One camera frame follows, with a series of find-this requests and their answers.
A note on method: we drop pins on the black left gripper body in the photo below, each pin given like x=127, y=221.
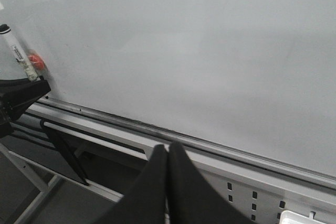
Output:
x=6, y=128

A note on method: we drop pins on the aluminium whiteboard tray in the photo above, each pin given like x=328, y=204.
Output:
x=139, y=134

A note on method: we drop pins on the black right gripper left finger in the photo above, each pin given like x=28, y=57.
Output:
x=145, y=202

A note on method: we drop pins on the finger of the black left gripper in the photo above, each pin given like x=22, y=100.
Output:
x=18, y=95

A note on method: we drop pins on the white plastic bin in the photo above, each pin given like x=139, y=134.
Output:
x=319, y=217

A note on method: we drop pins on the white metal stand frame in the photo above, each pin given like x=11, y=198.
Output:
x=108, y=168

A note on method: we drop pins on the white whiteboard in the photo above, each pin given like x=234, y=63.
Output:
x=254, y=75

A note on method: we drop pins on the white dry-erase marker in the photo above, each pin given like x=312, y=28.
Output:
x=18, y=52

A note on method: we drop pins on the red round magnet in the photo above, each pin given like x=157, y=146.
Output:
x=37, y=61

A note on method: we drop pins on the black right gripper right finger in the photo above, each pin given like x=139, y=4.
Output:
x=190, y=198

